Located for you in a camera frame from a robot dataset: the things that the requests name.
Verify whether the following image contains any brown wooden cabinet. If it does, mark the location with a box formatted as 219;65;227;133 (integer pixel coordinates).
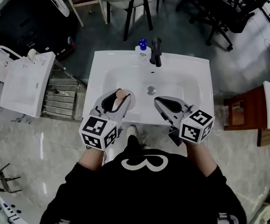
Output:
223;85;270;132

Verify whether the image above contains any small white washbasin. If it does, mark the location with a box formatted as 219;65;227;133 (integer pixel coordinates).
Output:
0;51;56;119

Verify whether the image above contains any beige cylindrical container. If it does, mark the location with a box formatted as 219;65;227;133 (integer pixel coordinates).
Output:
112;90;127;111

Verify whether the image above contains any light wooden chair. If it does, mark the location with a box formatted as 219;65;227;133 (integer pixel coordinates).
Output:
62;0;109;28

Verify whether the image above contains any white curved faucet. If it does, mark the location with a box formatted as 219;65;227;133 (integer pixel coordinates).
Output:
0;45;37;64

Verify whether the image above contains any clear bottle with blue pump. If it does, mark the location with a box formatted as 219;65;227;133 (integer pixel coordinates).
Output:
135;38;152;63

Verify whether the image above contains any red and black appliance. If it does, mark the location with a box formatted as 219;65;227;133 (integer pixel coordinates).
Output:
55;36;76;61

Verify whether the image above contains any black folding stool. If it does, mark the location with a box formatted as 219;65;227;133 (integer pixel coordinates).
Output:
0;163;22;194

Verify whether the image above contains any person's left forearm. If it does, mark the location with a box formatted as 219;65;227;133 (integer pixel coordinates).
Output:
77;145;107;172

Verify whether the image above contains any white sink counter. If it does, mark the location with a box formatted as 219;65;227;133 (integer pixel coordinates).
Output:
82;50;215;127

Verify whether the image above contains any large black case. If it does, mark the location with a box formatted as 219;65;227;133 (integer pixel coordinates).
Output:
0;0;79;61

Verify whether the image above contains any metal sink drain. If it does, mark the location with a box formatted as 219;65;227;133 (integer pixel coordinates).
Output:
146;85;157;96

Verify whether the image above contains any white device with buttons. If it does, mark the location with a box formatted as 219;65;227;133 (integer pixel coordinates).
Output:
0;190;31;224

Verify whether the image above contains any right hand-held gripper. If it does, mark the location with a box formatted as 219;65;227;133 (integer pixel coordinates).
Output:
153;96;216;147

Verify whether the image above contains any black faucet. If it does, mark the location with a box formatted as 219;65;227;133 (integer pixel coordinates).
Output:
149;37;163;68

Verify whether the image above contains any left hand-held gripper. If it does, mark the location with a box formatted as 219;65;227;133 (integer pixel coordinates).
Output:
78;88;132;151

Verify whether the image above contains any person's right forearm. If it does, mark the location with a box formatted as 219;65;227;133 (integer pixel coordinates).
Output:
184;140;218;178

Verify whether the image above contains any person's black shirt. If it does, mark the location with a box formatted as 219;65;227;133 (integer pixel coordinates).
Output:
40;134;248;224

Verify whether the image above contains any person's white shoe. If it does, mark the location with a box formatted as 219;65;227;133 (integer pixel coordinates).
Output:
126;125;138;138

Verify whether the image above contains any metal slatted rack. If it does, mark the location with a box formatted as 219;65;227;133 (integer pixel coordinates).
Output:
41;60;87;121

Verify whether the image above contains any black office chair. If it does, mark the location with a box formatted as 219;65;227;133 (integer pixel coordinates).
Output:
175;0;256;51

